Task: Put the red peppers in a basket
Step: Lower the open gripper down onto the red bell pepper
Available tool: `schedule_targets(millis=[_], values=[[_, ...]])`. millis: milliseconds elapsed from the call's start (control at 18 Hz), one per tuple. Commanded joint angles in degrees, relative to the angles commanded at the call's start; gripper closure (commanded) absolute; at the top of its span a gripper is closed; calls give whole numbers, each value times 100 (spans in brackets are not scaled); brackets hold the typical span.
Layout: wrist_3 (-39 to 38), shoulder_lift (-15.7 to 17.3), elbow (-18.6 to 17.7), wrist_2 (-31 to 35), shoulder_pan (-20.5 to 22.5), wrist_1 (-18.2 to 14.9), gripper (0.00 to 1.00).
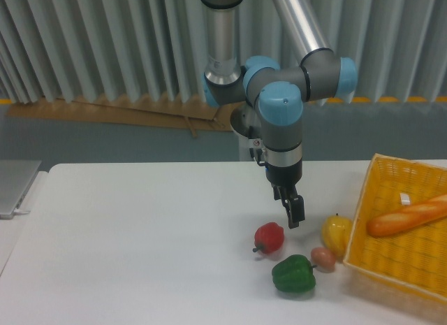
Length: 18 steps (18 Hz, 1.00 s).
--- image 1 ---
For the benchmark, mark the yellow woven basket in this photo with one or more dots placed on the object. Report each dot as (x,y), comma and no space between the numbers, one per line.
(413,261)

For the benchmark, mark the red bell pepper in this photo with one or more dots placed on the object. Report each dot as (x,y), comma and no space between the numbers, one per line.
(268,238)

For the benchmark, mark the brown cardboard sheet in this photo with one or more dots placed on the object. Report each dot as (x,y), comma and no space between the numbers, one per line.
(193,115)

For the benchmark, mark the small white tag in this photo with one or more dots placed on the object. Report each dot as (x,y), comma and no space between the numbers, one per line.
(405,199)

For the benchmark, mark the silver laptop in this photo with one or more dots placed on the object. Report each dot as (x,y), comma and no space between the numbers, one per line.
(17,176)

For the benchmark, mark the yellow bell pepper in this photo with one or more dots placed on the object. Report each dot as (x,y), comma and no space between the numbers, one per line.
(335,234)

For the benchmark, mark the green bell pepper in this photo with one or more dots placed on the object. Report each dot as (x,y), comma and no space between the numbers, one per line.
(294,274)

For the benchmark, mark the baguette bread loaf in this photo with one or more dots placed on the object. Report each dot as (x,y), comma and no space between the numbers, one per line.
(408,217)

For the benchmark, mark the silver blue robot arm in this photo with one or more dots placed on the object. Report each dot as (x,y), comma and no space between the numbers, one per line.
(272,98)

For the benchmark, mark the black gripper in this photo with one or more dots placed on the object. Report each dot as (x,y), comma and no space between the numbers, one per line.
(287,176)

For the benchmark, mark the brown potato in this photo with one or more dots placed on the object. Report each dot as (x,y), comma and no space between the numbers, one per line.
(323,259)

